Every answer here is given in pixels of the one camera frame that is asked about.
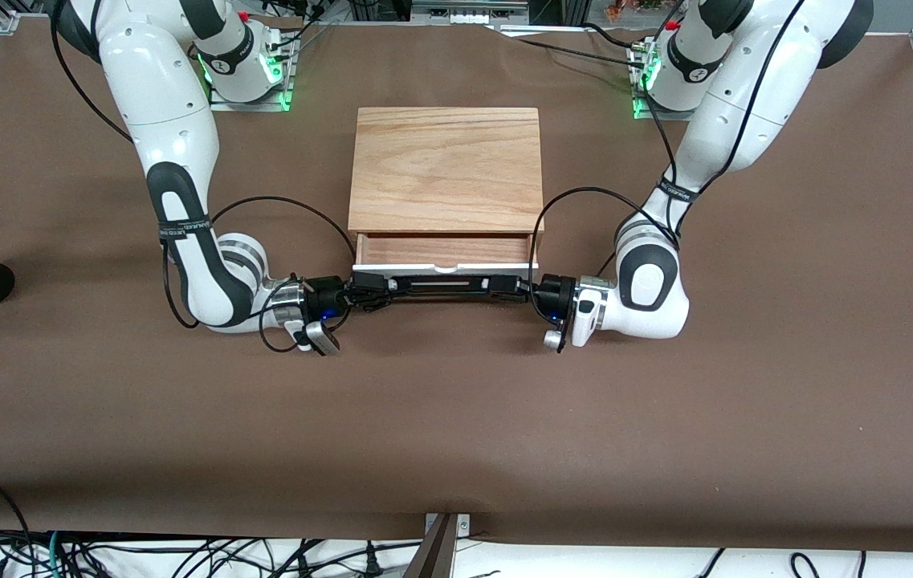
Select brown table cover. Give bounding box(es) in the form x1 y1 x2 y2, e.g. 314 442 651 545
0 16 913 555

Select colourful background item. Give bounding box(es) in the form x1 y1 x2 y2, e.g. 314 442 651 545
605 0 670 21

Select metal table edge bracket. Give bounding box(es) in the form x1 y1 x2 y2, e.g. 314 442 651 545
424 513 471 536

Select white-fronted wooden drawer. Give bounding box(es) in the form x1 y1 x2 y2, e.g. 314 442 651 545
353 233 541 279

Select black tangled floor cables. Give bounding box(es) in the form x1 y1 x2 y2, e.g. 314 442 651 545
63 536 425 578

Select black drawer handle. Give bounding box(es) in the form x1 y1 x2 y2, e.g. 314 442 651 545
389 276 497 302

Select black base cable bundle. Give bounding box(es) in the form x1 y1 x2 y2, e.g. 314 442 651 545
267 0 338 59

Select black cable across cover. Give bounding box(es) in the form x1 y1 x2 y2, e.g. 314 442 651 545
492 24 654 70

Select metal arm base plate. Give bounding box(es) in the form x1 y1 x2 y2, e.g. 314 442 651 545
206 36 297 112
632 44 695 122

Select grey background box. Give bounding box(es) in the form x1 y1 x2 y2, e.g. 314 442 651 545
410 0 530 25

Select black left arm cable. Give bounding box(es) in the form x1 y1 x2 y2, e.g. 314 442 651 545
529 0 807 327

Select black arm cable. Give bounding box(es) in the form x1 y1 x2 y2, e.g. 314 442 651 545
529 0 807 327
49 0 357 355

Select wooden drawer cabinet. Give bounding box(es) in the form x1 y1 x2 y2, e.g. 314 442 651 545
348 107 546 266

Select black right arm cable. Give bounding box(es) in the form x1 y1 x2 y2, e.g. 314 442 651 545
49 0 357 355

